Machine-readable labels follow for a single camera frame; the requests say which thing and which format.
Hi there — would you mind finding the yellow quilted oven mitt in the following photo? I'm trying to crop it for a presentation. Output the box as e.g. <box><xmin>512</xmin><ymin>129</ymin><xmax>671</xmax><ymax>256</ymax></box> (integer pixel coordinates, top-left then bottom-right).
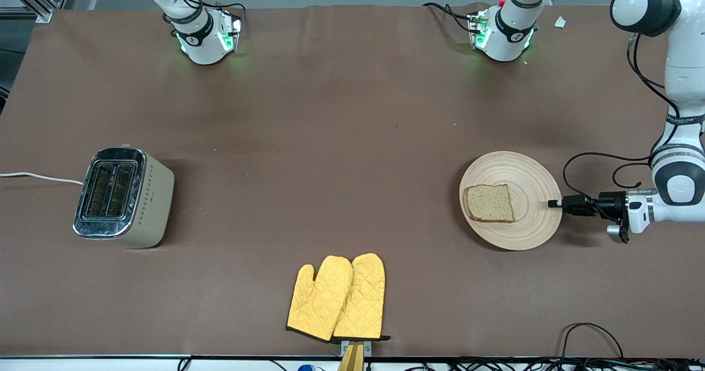
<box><xmin>332</xmin><ymin>253</ymin><xmax>391</xmax><ymax>341</ymax></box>
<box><xmin>286</xmin><ymin>256</ymin><xmax>354</xmax><ymax>342</ymax></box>

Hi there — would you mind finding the black cable bundle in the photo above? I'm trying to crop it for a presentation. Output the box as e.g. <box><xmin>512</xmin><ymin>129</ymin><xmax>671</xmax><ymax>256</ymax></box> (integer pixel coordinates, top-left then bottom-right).
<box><xmin>386</xmin><ymin>357</ymin><xmax>705</xmax><ymax>371</ymax></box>

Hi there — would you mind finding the brown bread slice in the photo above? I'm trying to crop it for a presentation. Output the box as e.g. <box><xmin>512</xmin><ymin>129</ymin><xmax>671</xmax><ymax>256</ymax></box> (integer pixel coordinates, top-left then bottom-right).
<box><xmin>463</xmin><ymin>184</ymin><xmax>516</xmax><ymax>223</ymax></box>

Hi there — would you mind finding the small metal bracket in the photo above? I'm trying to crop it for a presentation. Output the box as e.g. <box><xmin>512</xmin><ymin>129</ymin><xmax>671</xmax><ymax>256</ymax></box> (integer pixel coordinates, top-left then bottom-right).
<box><xmin>340</xmin><ymin>340</ymin><xmax>372</xmax><ymax>358</ymax></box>

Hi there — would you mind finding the round wooden plate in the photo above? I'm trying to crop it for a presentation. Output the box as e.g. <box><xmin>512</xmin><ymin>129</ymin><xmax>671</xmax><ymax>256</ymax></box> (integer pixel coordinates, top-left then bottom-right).
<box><xmin>459</xmin><ymin>151</ymin><xmax>563</xmax><ymax>251</ymax></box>

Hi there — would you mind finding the black looped cable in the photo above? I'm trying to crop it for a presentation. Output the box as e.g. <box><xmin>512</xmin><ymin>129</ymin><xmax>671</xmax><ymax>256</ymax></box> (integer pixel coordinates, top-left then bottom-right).
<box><xmin>559</xmin><ymin>322</ymin><xmax>626</xmax><ymax>361</ymax></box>

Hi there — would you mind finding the black left arm base cable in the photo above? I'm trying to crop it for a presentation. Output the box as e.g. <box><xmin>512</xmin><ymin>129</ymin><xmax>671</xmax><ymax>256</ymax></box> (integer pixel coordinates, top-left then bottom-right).
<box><xmin>422</xmin><ymin>2</ymin><xmax>475</xmax><ymax>34</ymax></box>

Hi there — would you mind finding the black arm base cable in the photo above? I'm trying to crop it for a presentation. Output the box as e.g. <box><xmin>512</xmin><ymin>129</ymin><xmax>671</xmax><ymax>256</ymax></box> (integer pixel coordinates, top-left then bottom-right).
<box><xmin>422</xmin><ymin>2</ymin><xmax>475</xmax><ymax>34</ymax></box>
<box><xmin>163</xmin><ymin>0</ymin><xmax>246</xmax><ymax>30</ymax></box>

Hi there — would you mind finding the wooden stick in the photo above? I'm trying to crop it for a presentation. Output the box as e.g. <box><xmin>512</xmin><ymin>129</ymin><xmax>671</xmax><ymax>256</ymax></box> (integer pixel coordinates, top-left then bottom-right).
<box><xmin>337</xmin><ymin>342</ymin><xmax>365</xmax><ymax>371</ymax></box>

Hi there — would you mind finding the white toaster power cord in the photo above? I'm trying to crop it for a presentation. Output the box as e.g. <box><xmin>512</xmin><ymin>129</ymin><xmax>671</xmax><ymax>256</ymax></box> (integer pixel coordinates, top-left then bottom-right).
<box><xmin>0</xmin><ymin>172</ymin><xmax>84</xmax><ymax>186</ymax></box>

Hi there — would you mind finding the beige chrome two-slot toaster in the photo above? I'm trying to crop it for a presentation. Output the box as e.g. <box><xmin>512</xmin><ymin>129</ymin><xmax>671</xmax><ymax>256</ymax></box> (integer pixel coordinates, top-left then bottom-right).
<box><xmin>73</xmin><ymin>146</ymin><xmax>175</xmax><ymax>249</ymax></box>

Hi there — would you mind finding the black right arm base cable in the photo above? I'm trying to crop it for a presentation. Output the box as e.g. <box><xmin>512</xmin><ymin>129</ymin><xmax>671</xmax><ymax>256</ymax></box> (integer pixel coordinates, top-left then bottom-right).
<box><xmin>163</xmin><ymin>0</ymin><xmax>246</xmax><ymax>30</ymax></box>

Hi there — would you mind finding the brown table cover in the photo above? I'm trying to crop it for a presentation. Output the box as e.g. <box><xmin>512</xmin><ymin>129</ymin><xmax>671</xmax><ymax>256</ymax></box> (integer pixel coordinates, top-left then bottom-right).
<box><xmin>0</xmin><ymin>3</ymin><xmax>705</xmax><ymax>359</ymax></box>

